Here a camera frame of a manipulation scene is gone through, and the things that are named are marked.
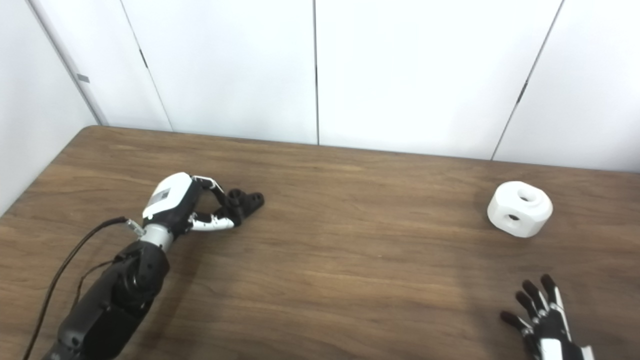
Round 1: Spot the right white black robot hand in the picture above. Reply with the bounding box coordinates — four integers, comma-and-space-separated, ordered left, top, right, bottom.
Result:
500, 273, 596, 360

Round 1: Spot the round white plastic piece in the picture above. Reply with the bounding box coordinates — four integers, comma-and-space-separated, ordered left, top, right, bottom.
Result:
487, 181, 554, 238

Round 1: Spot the black flanged holder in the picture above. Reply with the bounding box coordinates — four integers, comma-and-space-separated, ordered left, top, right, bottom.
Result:
223, 189, 265, 226

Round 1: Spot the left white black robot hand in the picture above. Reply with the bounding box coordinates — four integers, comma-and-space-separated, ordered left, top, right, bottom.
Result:
142, 172, 236, 238

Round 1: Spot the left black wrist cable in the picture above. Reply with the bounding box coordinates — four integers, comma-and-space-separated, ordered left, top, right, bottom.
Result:
22, 216, 146, 360

